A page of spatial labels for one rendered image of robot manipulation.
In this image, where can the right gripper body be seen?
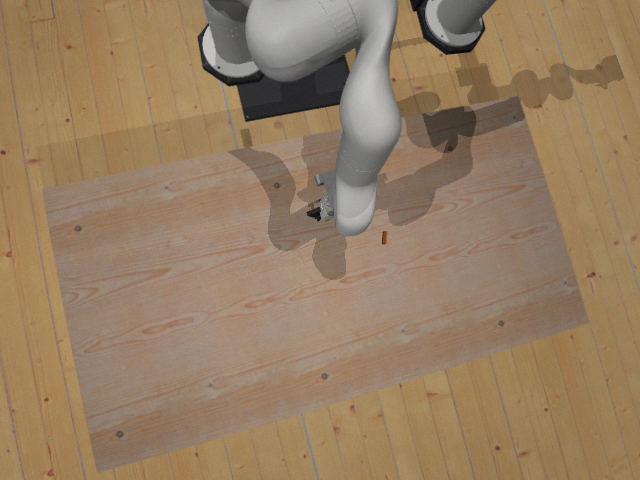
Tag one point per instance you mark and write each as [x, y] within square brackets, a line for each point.
[326, 211]

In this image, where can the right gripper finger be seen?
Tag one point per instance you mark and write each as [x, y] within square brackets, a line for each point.
[315, 213]

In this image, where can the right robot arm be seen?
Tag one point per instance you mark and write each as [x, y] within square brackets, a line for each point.
[289, 39]

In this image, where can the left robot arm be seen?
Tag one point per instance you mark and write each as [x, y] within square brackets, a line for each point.
[451, 21]

